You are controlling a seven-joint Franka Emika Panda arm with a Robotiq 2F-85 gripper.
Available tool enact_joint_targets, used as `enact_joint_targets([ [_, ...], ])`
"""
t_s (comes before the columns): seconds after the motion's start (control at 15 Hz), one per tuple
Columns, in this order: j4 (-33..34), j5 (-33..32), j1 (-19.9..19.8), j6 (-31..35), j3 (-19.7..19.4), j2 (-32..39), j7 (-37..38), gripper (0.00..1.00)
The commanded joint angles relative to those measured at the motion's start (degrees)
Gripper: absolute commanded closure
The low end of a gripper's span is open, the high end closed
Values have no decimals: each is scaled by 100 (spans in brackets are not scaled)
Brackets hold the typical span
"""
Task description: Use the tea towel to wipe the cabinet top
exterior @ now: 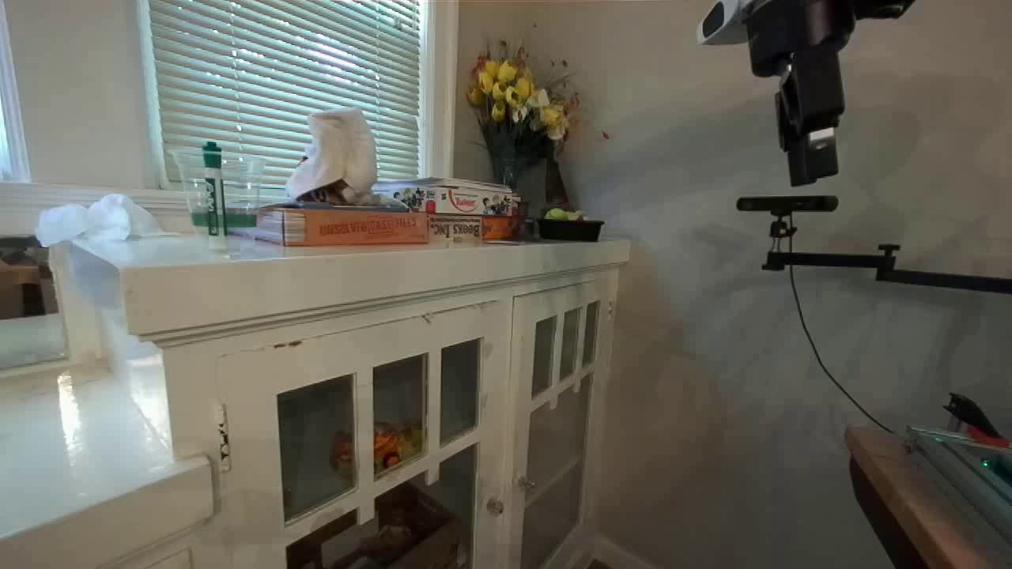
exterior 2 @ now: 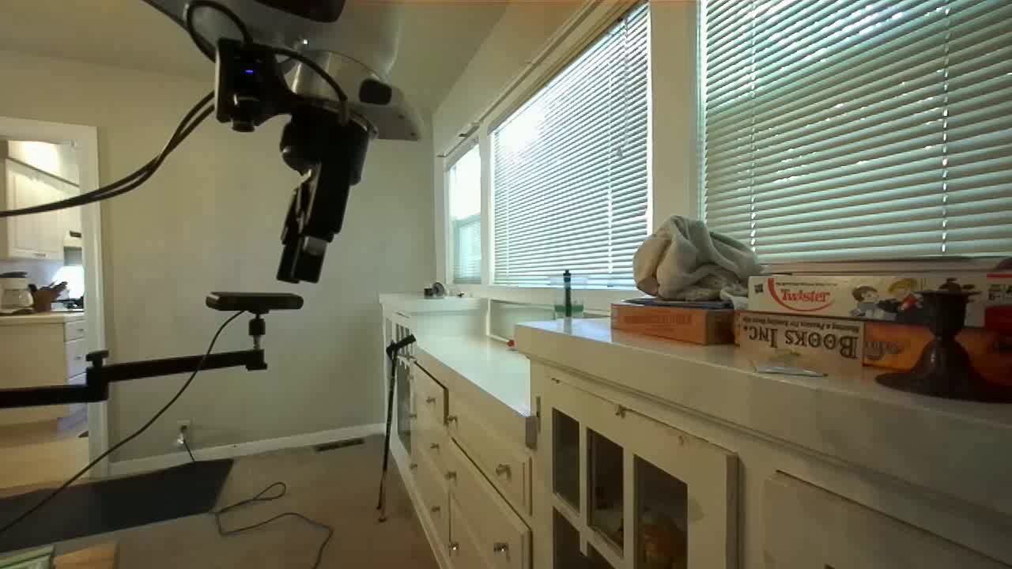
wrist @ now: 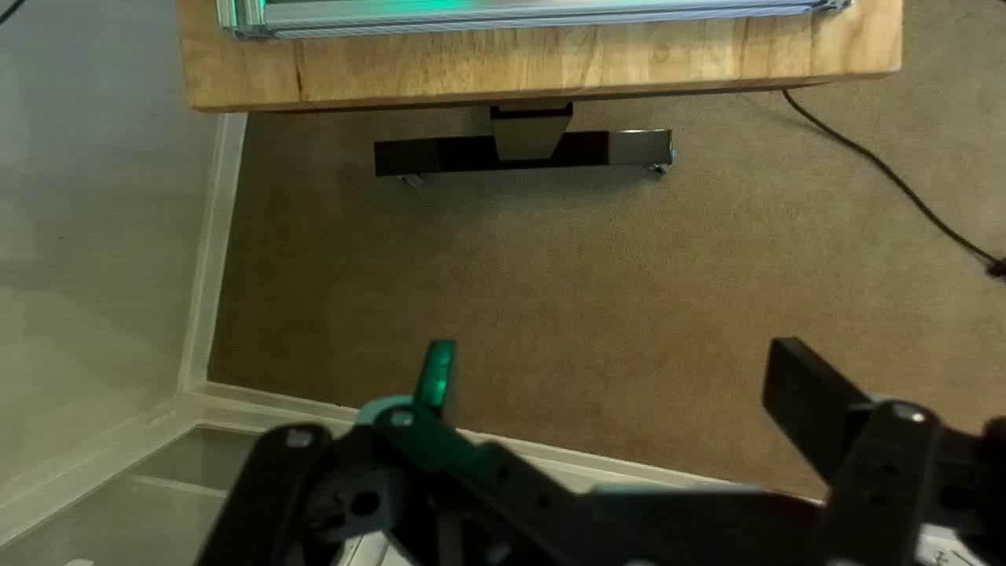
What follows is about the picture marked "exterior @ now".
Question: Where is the thin black camera cable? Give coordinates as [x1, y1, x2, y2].
[786, 263, 921, 446]

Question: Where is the white tea towel orange print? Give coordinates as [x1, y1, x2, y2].
[283, 109, 380, 209]

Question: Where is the brown box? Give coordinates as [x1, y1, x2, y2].
[284, 484, 463, 569]

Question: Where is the crumpled white plastic bag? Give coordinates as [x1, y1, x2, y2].
[33, 191, 162, 250]

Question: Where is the white drawer cabinet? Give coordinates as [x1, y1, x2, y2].
[0, 358, 220, 569]

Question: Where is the grey teal device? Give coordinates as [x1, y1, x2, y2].
[908, 423, 1012, 532]

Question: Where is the black tray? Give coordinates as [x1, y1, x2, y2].
[534, 215, 607, 243]

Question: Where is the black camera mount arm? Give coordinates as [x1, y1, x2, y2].
[758, 212, 1012, 298]

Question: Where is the small black tool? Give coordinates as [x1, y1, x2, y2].
[943, 388, 1010, 442]

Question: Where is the wide white window blind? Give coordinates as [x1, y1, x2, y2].
[147, 0, 427, 203]

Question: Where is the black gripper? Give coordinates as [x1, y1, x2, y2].
[745, 0, 919, 191]

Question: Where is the orange toy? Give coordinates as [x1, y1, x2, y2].
[327, 421, 424, 477]

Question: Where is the yellow flower bouquet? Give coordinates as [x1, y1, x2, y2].
[463, 38, 610, 145]

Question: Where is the orange white printed box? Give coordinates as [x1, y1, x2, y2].
[424, 212, 525, 246]

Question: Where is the clear plastic container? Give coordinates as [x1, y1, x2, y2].
[167, 145, 265, 241]

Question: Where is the green capped bottle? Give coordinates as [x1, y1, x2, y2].
[200, 141, 230, 241]

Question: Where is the black stereo camera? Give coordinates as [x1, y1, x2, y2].
[733, 194, 843, 220]

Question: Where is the dark glass vase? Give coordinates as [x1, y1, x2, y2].
[481, 124, 532, 199]

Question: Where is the wooden table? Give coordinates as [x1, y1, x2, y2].
[843, 421, 1012, 569]

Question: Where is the white glass-door cabinet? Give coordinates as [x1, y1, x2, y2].
[44, 231, 635, 569]

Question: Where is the orange flat box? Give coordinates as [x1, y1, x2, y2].
[249, 203, 438, 250]

